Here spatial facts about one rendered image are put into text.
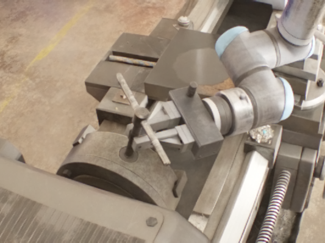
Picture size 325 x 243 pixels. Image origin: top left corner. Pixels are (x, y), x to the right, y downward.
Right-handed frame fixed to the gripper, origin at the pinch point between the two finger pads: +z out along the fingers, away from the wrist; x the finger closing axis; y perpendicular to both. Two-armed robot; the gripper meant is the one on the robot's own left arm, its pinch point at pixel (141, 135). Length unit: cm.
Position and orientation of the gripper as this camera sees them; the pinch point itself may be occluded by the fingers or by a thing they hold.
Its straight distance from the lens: 91.1
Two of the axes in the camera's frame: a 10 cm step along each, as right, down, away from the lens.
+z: -8.9, 2.3, -3.9
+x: 4.1, 7.7, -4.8
